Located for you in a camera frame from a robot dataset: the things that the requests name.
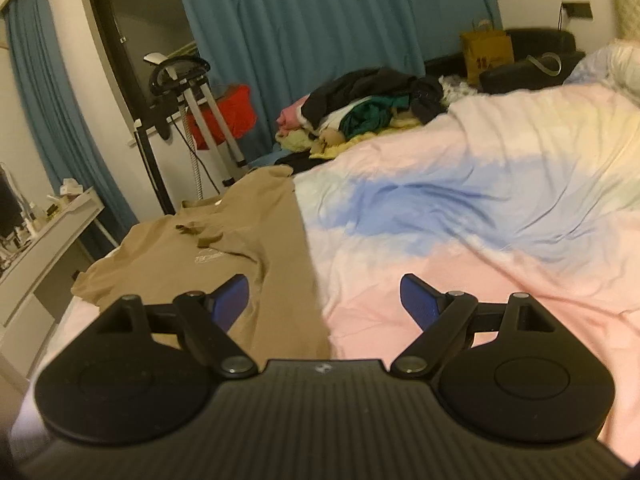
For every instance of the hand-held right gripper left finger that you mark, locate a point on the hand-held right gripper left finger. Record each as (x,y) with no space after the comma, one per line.
(232,300)

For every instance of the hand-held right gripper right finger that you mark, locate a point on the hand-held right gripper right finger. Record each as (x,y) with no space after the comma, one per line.
(417,300)

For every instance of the tan t-shirt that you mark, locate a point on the tan t-shirt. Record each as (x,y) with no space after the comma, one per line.
(240,230)

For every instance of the pastel tie-dye blanket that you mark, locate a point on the pastel tie-dye blanket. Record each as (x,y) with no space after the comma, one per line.
(475,200)

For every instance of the white cabinet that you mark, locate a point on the white cabinet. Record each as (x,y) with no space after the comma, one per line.
(170,170)

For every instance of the black bag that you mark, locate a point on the black bag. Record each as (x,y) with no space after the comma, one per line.
(297,160)

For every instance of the yellow towel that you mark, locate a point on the yellow towel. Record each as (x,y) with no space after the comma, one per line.
(300,142)

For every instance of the garment steamer stand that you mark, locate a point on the garment steamer stand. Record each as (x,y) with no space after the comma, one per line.
(220,125)

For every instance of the green garment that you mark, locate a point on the green garment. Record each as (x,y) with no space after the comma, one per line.
(370,117)

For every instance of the red cloth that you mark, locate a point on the red cloth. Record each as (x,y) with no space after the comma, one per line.
(235,110)

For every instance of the white dressing table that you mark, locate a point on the white dressing table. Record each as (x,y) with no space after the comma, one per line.
(50,240)

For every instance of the pink garment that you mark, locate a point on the pink garment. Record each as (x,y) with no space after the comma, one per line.
(292,115)

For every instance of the tissue box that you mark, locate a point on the tissue box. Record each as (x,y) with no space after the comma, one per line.
(70,189)

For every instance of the row of cosmetic bottles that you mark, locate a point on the row of cosmetic bottles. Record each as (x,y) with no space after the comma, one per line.
(37,217)

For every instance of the white patterned cloth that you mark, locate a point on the white patterned cloth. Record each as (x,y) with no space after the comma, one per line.
(457,90)

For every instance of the black garment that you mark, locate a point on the black garment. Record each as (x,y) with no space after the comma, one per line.
(370,85)

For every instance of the black leather cushion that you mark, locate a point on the black leather cushion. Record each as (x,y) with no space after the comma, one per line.
(515,80)

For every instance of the wavy mirror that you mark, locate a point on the wavy mirror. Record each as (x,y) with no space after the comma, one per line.
(9,205)

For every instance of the yellow paper bag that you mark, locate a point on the yellow paper bag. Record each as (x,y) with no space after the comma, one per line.
(487,55)

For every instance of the narrow blue curtain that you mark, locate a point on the narrow blue curtain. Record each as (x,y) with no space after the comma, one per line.
(45,85)

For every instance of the black leather sofa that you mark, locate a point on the black leather sofa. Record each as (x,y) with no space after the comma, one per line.
(540,40)

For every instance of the wide blue curtain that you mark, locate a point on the wide blue curtain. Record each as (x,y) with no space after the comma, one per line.
(325,20)

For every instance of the white pillow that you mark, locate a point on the white pillow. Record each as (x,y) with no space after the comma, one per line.
(625,62)

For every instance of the quilted white headboard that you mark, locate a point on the quilted white headboard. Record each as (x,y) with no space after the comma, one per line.
(625,0)

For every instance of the black wall socket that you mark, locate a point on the black wall socket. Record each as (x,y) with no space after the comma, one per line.
(577,10)

